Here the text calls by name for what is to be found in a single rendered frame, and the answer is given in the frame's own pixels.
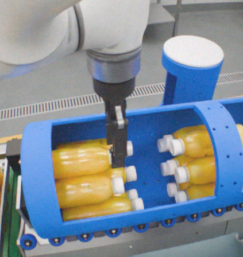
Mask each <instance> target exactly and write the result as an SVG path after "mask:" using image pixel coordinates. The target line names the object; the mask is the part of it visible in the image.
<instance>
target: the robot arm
mask: <svg viewBox="0 0 243 257"><path fill-rule="evenodd" d="M149 5H150V4H149V0H0V81H2V80H6V79H11V78H14V77H18V76H21V75H24V74H27V73H30V72H33V71H35V70H37V69H40V68H43V67H46V66H48V65H49V64H52V63H53V62H55V61H57V60H58V59H61V58H63V57H64V56H66V55H68V54H70V53H74V52H78V51H80V50H86V56H87V58H86V61H87V70H88V72H89V74H90V75H91V76H92V80H93V87H94V92H95V93H96V94H97V95H98V96H99V97H101V98H103V101H104V104H105V115H106V122H108V123H106V143H107V145H113V146H111V149H109V152H110V153H111V168H112V169H115V168H124V167H125V157H127V155H128V151H127V149H128V123H129V121H128V119H127V118H126V108H127V102H126V98H127V97H129V96H130V95H131V94H132V93H133V92H134V90H135V87H136V76H137V74H138V73H139V70H140V62H141V50H142V37H143V34H144V31H145V28H146V26H147V22H148V15H149Z"/></svg>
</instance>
